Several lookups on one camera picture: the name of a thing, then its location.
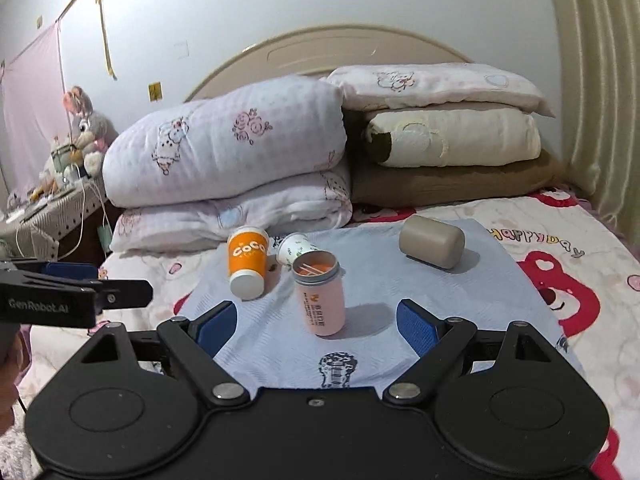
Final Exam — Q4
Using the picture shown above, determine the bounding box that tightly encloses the pink hanging cloth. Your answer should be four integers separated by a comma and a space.
1, 24, 70, 193

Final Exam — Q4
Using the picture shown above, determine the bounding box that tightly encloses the beige taupe cup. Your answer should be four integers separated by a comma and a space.
399, 214, 465, 270

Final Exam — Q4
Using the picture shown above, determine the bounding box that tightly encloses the white paper cup green print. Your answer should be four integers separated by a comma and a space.
277, 233, 320, 266

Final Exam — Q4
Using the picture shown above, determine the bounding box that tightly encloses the beige bed headboard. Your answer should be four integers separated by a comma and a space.
186, 24, 469, 102

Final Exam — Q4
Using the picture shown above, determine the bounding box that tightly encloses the pink cup with grey rim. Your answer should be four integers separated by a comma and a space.
292, 250, 346, 337

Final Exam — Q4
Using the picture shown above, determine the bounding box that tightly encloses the white charging cable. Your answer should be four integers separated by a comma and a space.
14, 161, 112, 261

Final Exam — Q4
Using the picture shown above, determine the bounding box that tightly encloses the person's left hand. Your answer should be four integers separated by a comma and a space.
0, 325, 32, 436

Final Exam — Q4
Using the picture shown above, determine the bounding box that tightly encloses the grey bunny plush toy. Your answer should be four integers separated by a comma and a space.
63, 86, 118, 178

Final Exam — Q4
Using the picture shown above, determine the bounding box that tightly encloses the pink white folded quilt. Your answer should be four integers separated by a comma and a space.
102, 76, 352, 252

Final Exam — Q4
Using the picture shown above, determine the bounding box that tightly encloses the orange CoCo paper cup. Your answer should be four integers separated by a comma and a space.
227, 226, 269, 301

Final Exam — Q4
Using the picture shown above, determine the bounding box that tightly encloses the light blue patterned cloth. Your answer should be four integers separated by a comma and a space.
180, 220, 581, 392

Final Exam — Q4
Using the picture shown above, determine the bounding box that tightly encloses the beige ribbed curtain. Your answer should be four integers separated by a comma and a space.
552, 0, 639, 244

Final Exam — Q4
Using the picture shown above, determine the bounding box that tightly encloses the brown pillow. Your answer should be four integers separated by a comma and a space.
349, 102, 566, 208

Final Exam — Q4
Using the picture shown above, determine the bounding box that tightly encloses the pink white top pillow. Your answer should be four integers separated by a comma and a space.
326, 63, 553, 117

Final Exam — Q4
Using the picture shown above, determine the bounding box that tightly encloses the strawberry bear bed sheet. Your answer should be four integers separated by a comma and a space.
18, 190, 639, 479

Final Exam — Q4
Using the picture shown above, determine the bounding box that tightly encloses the cluttered side table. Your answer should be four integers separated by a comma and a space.
1, 174, 120, 263

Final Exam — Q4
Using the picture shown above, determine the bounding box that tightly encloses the cream pillow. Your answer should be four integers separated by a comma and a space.
363, 103, 541, 168

